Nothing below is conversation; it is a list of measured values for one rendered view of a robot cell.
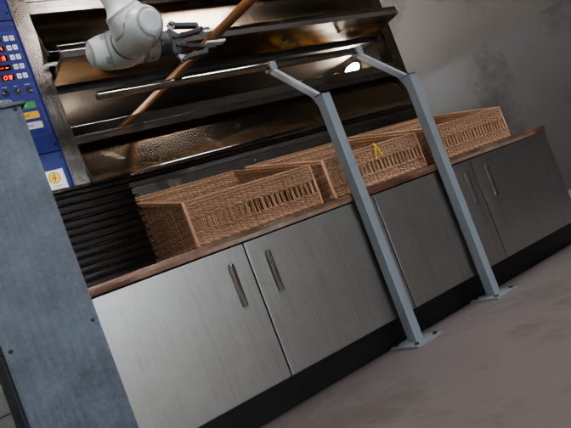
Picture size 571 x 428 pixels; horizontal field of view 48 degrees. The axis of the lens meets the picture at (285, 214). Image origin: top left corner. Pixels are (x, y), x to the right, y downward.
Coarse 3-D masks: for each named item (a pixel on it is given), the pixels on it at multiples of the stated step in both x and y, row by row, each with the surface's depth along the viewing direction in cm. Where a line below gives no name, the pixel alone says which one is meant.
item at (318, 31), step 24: (288, 24) 291; (312, 24) 298; (336, 24) 311; (360, 24) 324; (384, 24) 339; (216, 48) 277; (240, 48) 288; (264, 48) 300; (288, 48) 312; (72, 72) 241; (96, 72) 249; (120, 72) 258
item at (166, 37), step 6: (168, 30) 195; (162, 36) 191; (168, 36) 192; (162, 42) 190; (168, 42) 191; (174, 42) 195; (162, 48) 191; (168, 48) 192; (174, 48) 195; (180, 48) 196; (162, 54) 192; (168, 54) 194; (174, 54) 196
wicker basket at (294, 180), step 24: (264, 168) 254; (288, 168) 243; (168, 192) 251; (192, 192) 256; (216, 192) 209; (240, 192) 215; (264, 192) 220; (288, 192) 226; (312, 192) 232; (144, 216) 223; (168, 216) 211; (192, 216) 202; (240, 216) 261; (264, 216) 218; (168, 240) 215; (192, 240) 203; (216, 240) 205
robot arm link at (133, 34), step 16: (112, 0) 168; (128, 0) 169; (112, 16) 168; (128, 16) 166; (144, 16) 165; (160, 16) 168; (112, 32) 172; (128, 32) 167; (144, 32) 166; (160, 32) 169; (128, 48) 172; (144, 48) 172
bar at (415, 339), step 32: (288, 64) 256; (384, 64) 270; (96, 96) 210; (320, 96) 231; (416, 96) 259; (352, 160) 231; (448, 160) 259; (352, 192) 232; (448, 192) 260; (384, 256) 229; (480, 256) 256; (512, 288) 255; (416, 320) 230
